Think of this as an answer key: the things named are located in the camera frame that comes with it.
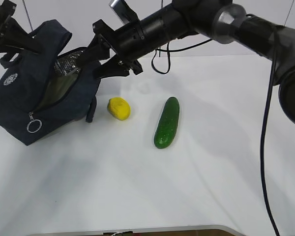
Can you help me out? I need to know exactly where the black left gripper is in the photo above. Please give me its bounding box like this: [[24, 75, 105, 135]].
[[0, 0, 41, 54]]

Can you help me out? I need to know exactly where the silver wrist camera on right gripper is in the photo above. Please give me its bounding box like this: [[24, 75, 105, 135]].
[[109, 0, 139, 25]]

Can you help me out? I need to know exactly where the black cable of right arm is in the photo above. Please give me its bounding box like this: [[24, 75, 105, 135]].
[[151, 13, 282, 236]]

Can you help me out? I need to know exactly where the dark navy fabric lunch bag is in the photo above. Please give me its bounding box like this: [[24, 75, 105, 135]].
[[0, 20, 100, 146]]

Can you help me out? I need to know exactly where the green cucumber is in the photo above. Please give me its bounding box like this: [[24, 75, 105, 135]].
[[153, 97, 180, 149]]

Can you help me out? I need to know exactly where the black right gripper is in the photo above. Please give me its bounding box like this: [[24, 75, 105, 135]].
[[76, 20, 145, 80]]

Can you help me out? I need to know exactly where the yellow lemon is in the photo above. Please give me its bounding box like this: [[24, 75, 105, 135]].
[[107, 97, 131, 120]]

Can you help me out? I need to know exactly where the cable at table edge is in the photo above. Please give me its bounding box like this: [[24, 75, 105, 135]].
[[103, 230, 134, 236]]

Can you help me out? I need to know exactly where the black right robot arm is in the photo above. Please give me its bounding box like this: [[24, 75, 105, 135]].
[[77, 0, 295, 124]]

